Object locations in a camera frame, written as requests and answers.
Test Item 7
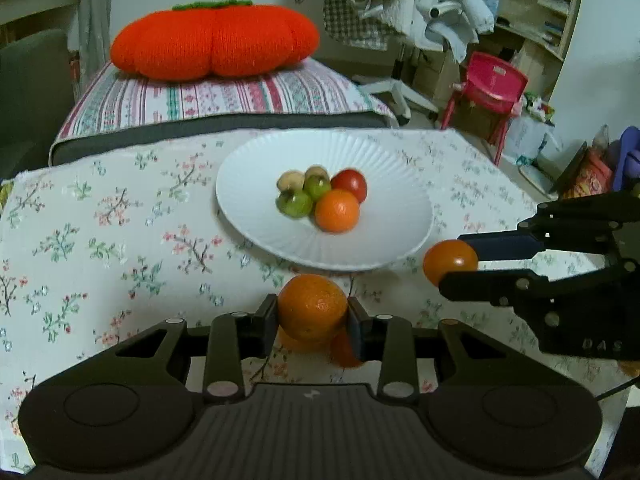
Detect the orange tomato front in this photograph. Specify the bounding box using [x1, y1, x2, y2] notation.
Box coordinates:
[278, 327, 330, 353]

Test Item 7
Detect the orange tomato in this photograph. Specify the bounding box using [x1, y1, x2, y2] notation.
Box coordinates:
[278, 327, 330, 353]
[422, 240, 478, 286]

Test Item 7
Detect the orange tangerine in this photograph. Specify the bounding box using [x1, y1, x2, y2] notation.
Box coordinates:
[277, 274, 347, 342]
[314, 188, 360, 233]

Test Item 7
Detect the orange tomato top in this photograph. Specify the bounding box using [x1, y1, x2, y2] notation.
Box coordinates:
[422, 240, 478, 286]

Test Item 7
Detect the green lime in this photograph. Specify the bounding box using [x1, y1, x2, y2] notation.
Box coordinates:
[304, 174, 332, 203]
[276, 190, 314, 219]

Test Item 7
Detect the red tomato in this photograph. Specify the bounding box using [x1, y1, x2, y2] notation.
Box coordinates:
[331, 168, 368, 204]

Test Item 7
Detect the green lime front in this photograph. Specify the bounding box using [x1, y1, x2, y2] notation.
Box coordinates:
[304, 174, 332, 203]

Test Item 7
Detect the white shopping bag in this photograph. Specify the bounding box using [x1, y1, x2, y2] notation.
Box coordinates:
[502, 114, 563, 166]

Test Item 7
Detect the floral white tablecloth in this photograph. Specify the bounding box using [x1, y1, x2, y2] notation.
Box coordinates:
[1, 129, 625, 472]

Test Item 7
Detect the white paper plate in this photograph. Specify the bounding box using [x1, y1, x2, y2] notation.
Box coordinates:
[215, 130, 434, 271]

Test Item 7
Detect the pale tan round fruit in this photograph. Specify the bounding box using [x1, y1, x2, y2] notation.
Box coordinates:
[277, 170, 306, 192]

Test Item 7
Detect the red plastic kids chair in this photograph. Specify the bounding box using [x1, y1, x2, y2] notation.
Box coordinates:
[440, 51, 528, 166]

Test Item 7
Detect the brown tan round fruit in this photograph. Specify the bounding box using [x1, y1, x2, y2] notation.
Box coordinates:
[305, 165, 330, 180]

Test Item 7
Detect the wooden bookshelf right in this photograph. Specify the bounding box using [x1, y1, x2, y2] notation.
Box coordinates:
[480, 0, 582, 100]

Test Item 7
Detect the white swivel chair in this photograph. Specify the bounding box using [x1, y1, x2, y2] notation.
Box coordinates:
[355, 0, 496, 125]

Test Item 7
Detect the pile of hanging clothes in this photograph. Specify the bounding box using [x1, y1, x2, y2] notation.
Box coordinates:
[295, 0, 496, 63]

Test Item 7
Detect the striped patterned cloth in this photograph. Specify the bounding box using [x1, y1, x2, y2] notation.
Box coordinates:
[55, 58, 395, 143]

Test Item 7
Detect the large orange pumpkin cushion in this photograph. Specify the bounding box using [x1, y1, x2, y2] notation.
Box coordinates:
[110, 0, 320, 82]

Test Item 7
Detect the dark grey sofa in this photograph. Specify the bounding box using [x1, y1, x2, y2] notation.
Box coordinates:
[0, 29, 75, 179]

